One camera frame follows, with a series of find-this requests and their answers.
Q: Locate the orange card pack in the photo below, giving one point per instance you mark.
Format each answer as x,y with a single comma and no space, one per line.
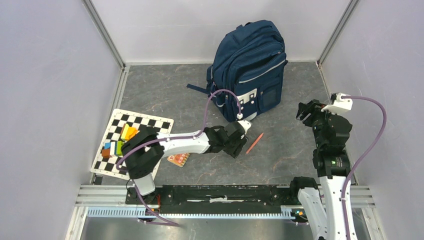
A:
179,159

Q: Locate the navy blue backpack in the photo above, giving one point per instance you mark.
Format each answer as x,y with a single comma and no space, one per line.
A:
249,68

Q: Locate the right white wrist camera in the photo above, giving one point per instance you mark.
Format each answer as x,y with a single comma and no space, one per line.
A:
340,103

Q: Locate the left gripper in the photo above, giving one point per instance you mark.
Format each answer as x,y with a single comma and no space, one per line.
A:
240,143

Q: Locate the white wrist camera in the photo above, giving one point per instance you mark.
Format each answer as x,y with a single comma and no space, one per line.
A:
245,124
340,103

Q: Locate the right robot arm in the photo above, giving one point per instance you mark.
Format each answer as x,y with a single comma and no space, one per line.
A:
326,204

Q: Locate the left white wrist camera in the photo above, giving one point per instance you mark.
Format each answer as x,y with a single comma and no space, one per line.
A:
245,124

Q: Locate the checkerboard calibration board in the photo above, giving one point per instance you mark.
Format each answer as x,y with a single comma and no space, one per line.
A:
147,126

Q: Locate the colourful blocks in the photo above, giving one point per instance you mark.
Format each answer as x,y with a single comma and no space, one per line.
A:
113,148

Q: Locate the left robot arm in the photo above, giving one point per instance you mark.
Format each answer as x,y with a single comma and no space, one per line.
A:
143,151

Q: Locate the orange pencil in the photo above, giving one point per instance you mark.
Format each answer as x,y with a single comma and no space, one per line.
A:
254,143

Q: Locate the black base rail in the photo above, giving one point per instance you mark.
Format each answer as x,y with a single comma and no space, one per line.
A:
222,199

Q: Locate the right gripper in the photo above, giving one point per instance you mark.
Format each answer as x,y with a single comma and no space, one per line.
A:
313,107

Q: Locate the aluminium frame rail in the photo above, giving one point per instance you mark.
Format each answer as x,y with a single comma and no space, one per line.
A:
121,201

